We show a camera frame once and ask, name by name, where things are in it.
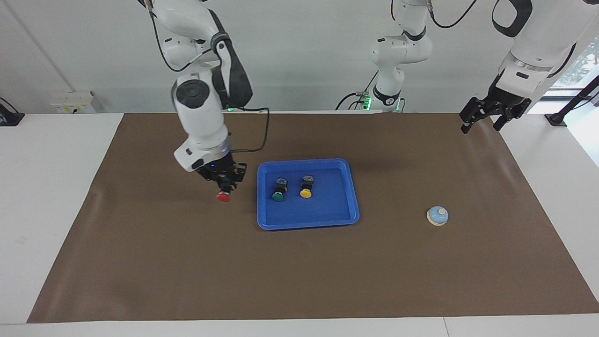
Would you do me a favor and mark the red push button switch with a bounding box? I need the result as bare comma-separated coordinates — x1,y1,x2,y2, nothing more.
216,180,234,203

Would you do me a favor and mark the blue plastic tray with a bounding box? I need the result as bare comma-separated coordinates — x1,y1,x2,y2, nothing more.
256,158,360,231

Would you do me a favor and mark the light blue service bell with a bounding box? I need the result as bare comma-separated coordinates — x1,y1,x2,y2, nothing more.
426,206,449,227

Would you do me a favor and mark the black angled stand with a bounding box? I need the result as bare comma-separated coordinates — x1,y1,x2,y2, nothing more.
544,75,599,128

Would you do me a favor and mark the window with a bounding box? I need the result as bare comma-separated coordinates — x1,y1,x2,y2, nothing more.
550,37,599,99

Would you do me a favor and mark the brown table mat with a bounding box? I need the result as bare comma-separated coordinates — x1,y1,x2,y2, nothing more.
27,111,599,323

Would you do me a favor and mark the black table clamp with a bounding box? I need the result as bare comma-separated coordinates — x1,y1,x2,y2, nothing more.
0,97,25,127

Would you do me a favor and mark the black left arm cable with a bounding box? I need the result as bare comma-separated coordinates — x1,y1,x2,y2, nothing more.
427,0,577,78

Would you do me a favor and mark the black base cable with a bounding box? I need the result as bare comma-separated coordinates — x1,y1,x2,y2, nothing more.
335,70,380,111

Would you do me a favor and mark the white wall outlet box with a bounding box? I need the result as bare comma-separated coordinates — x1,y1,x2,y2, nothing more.
49,91,96,114

